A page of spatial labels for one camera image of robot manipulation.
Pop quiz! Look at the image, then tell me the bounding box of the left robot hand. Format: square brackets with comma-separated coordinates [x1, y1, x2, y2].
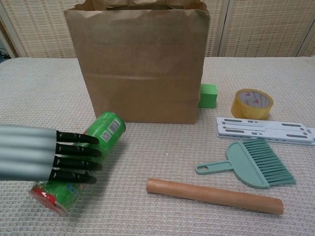
[0, 124, 103, 185]

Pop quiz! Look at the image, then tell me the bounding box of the green chips can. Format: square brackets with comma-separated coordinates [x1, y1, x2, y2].
[28, 111, 126, 217]

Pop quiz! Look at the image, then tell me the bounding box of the brown paper bag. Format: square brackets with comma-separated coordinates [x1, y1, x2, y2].
[64, 0, 211, 125]

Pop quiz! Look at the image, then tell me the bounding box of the teal hand brush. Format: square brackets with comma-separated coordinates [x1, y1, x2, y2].
[195, 139, 296, 189]

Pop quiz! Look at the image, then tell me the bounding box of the cream woven tablecloth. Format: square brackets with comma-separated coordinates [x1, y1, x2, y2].
[0, 57, 315, 236]

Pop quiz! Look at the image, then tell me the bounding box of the wooden rolling pin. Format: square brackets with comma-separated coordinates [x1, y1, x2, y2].
[146, 178, 284, 215]

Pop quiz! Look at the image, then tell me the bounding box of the green foam cube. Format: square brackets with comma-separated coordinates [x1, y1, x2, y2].
[198, 84, 219, 109]

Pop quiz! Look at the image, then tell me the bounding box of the yellowish packing tape roll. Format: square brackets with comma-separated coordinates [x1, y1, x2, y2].
[230, 88, 274, 120]

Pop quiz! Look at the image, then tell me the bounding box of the white folding stand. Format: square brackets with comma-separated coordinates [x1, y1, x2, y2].
[215, 117, 315, 147]

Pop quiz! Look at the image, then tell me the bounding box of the woven bamboo folding screen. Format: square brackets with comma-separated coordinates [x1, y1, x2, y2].
[0, 0, 315, 59]

